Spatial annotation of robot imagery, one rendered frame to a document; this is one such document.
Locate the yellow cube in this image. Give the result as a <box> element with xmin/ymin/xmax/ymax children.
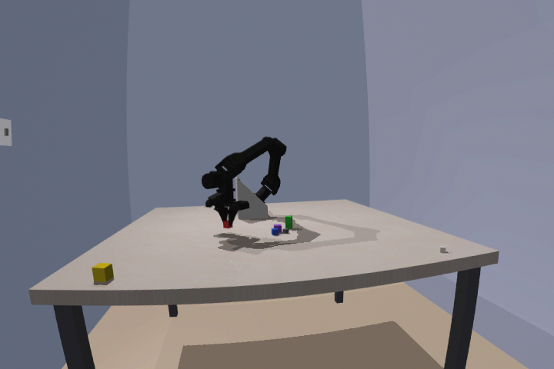
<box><xmin>92</xmin><ymin>263</ymin><xmax>114</xmax><ymax>282</ymax></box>

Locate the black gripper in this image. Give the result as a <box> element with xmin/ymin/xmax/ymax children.
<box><xmin>213</xmin><ymin>186</ymin><xmax>249</xmax><ymax>226</ymax></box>

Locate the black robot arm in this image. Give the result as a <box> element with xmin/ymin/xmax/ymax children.
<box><xmin>202</xmin><ymin>136</ymin><xmax>287</xmax><ymax>207</ymax></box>

